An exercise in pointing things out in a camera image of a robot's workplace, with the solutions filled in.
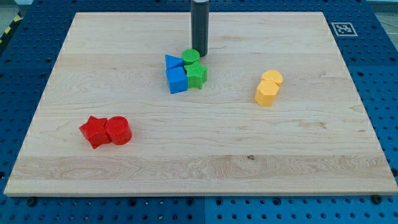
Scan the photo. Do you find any green circle block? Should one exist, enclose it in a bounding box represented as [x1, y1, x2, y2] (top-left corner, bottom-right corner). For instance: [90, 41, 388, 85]
[181, 49, 200, 65]

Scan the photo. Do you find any blue triangle block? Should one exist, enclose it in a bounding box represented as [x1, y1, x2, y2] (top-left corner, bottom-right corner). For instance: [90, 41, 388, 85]
[165, 55, 184, 70]

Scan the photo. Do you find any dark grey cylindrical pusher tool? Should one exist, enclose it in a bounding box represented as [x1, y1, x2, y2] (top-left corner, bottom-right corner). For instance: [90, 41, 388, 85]
[190, 0, 210, 57]

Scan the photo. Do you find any light wooden board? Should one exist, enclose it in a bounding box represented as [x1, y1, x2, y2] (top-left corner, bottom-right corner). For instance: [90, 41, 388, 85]
[4, 12, 397, 197]

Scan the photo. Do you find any red circle block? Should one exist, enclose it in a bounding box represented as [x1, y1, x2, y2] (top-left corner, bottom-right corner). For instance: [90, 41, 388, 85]
[105, 116, 132, 145]

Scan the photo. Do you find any yellow circle block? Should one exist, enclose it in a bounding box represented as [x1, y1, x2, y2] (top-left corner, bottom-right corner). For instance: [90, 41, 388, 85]
[262, 70, 284, 86]

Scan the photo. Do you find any green star block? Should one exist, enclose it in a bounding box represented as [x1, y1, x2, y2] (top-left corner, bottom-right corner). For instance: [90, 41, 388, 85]
[184, 62, 208, 90]

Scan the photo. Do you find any blue cube block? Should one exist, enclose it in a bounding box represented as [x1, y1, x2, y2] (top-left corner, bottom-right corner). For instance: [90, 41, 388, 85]
[166, 67, 188, 94]

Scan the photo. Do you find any yellow hexagon block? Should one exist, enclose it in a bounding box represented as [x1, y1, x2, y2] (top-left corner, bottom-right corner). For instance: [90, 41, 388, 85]
[254, 80, 279, 106]

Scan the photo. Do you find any red star block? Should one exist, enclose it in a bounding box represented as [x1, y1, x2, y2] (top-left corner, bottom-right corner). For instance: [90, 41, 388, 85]
[79, 116, 111, 149]

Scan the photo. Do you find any white fiducial marker tag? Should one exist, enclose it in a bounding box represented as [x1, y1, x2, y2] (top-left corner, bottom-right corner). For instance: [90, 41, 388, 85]
[331, 22, 358, 37]

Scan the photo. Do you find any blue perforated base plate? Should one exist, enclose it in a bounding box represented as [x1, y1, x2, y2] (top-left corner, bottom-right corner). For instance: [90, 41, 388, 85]
[1, 0, 397, 223]

